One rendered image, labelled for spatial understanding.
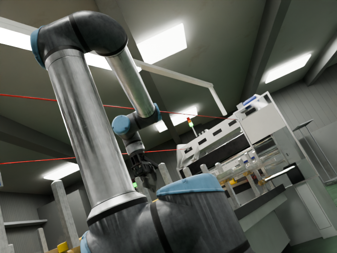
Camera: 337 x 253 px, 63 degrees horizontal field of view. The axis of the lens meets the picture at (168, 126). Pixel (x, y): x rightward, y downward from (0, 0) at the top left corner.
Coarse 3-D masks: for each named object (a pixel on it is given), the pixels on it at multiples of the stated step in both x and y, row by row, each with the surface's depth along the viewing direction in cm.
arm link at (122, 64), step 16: (80, 16) 77; (96, 16) 79; (80, 32) 77; (96, 32) 79; (112, 32) 81; (96, 48) 83; (112, 48) 84; (112, 64) 93; (128, 64) 95; (128, 80) 101; (128, 96) 111; (144, 96) 113; (144, 112) 122
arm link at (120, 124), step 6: (114, 120) 128; (120, 120) 128; (126, 120) 127; (132, 120) 128; (114, 126) 128; (120, 126) 127; (126, 126) 126; (132, 126) 128; (114, 132) 131; (120, 132) 126; (126, 132) 127; (132, 132) 131; (126, 138) 135
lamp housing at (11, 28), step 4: (0, 24) 179; (4, 24) 182; (8, 24) 184; (0, 28) 178; (4, 28) 180; (8, 28) 182; (12, 28) 185; (16, 28) 188; (20, 28) 190; (12, 32) 185; (16, 32) 186; (20, 32) 188; (24, 32) 191; (28, 32) 194; (28, 36) 193; (92, 52) 238; (100, 56) 244; (136, 64) 283; (140, 68) 286
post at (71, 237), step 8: (56, 184) 118; (56, 192) 117; (64, 192) 118; (56, 200) 117; (64, 200) 116; (64, 208) 115; (64, 216) 113; (72, 216) 115; (64, 224) 113; (72, 224) 114; (64, 232) 113; (72, 232) 112; (72, 240) 110
